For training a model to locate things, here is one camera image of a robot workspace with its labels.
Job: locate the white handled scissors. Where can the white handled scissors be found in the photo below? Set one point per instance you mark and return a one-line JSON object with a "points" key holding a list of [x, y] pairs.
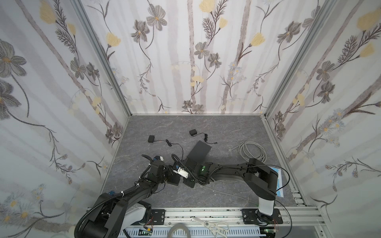
{"points": [[216, 228]]}

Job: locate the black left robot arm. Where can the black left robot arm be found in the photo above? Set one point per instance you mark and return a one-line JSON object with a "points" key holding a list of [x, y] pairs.
{"points": [[105, 218]]}

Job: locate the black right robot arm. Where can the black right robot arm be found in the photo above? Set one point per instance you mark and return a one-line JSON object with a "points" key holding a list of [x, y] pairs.
{"points": [[262, 179]]}

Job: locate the slim ribbed black switch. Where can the slim ribbed black switch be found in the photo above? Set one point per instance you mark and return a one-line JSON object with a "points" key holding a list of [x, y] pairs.
{"points": [[174, 179]]}

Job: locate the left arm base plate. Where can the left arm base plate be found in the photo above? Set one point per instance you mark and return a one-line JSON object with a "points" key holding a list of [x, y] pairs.
{"points": [[154, 217]]}

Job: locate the blue face mask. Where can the blue face mask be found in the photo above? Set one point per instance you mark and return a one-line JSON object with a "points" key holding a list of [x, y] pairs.
{"points": [[279, 190]]}

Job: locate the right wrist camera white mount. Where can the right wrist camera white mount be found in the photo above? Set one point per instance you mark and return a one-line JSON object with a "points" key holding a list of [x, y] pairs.
{"points": [[180, 171]]}

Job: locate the white tape roll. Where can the white tape roll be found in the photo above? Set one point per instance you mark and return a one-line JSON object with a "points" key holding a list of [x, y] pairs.
{"points": [[179, 229]]}

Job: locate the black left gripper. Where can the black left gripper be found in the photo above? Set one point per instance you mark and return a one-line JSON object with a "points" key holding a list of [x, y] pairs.
{"points": [[168, 174]]}

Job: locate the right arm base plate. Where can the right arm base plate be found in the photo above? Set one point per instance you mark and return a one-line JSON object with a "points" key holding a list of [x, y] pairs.
{"points": [[254, 217]]}

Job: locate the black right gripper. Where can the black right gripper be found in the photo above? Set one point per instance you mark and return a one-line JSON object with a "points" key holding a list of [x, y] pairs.
{"points": [[192, 174]]}

